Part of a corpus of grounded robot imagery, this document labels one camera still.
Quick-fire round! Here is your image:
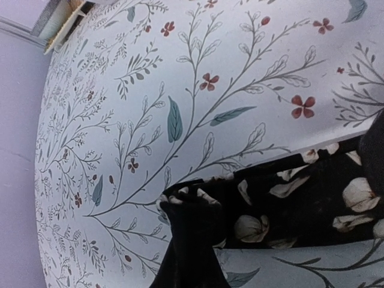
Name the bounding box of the left aluminium frame post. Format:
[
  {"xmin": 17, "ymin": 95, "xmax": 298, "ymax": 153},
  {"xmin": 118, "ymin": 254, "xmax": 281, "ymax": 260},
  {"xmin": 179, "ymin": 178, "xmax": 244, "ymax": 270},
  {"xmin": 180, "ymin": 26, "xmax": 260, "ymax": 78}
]
[{"xmin": 1, "ymin": 17, "xmax": 46, "ymax": 49}]

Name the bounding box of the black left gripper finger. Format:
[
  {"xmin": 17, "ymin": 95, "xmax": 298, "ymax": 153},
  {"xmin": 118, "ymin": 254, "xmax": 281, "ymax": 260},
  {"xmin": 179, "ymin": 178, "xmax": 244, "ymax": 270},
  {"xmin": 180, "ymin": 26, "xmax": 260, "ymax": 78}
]
[{"xmin": 152, "ymin": 194, "xmax": 229, "ymax": 287}]

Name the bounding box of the woven bamboo mat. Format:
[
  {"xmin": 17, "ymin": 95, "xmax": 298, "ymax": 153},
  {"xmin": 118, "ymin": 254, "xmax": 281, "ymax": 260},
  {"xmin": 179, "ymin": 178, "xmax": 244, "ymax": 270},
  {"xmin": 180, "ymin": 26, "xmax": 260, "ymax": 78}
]
[{"xmin": 31, "ymin": 0, "xmax": 87, "ymax": 55}]

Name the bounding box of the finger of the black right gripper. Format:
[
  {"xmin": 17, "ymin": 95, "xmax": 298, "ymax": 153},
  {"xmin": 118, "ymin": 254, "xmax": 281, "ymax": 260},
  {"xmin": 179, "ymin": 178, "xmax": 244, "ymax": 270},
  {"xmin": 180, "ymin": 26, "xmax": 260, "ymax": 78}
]
[{"xmin": 358, "ymin": 112, "xmax": 384, "ymax": 204}]

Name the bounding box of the black white floral tie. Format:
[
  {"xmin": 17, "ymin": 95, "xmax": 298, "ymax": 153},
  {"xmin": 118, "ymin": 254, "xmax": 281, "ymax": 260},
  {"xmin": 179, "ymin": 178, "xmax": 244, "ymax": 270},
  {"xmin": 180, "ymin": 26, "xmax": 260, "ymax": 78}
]
[{"xmin": 157, "ymin": 143, "xmax": 383, "ymax": 249}]

